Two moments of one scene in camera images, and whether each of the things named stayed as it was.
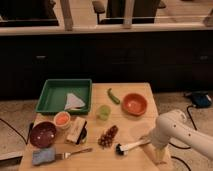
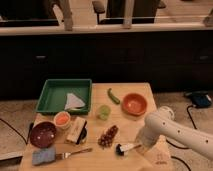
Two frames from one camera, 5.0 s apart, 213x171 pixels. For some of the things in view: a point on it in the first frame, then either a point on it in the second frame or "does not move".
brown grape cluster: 106,139 does not move
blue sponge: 43,155 does not move
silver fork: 68,155 does not move
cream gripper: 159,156 → 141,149
